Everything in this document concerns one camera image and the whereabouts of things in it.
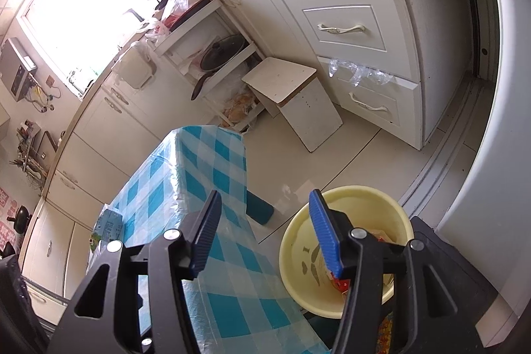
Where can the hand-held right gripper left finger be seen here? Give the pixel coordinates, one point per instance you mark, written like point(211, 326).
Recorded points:
point(205, 238)

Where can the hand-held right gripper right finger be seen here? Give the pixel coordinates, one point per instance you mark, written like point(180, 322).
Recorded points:
point(325, 238)

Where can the yellow plastic basin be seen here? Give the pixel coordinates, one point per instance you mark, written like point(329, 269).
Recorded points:
point(298, 254)

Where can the red wrapper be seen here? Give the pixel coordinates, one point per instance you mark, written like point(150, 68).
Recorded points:
point(342, 285)

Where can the blue table leg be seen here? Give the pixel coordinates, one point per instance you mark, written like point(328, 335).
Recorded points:
point(259, 211)

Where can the blue checkered tablecloth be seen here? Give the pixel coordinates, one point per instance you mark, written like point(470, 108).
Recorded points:
point(215, 171)

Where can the black frying pan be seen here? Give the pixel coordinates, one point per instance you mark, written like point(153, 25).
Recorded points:
point(18, 219)

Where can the blue green drink carton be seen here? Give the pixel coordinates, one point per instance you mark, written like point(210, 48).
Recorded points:
point(108, 227)

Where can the white wooden stool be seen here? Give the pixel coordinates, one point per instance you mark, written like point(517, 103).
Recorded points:
point(307, 109)

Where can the cream drawer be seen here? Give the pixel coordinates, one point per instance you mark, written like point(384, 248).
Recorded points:
point(381, 117)
point(352, 5)

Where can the bag of bread buns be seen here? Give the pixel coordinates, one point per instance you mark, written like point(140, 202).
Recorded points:
point(238, 109)

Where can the cream kitchen cabinet run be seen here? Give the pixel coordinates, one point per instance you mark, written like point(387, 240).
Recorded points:
point(83, 155)

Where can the utensil rack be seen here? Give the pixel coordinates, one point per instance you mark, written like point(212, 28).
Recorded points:
point(31, 155)

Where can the clear plastic bag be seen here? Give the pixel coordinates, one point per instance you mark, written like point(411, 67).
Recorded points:
point(356, 72)

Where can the white hanging bin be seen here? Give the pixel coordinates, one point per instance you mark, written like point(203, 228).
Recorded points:
point(135, 68)

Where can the black pan with lid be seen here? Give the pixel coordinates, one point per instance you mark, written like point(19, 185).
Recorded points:
point(222, 51)

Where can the white shelf rack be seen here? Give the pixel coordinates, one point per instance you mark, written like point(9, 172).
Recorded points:
point(178, 43)

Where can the white appliance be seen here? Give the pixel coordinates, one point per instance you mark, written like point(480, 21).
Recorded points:
point(506, 109)

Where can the silver water heater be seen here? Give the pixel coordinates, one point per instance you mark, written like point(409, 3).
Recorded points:
point(14, 68)

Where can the window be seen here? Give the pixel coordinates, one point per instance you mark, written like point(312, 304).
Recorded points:
point(83, 5)

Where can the pink wall sticker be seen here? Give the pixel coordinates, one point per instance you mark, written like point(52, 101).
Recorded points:
point(5, 200)

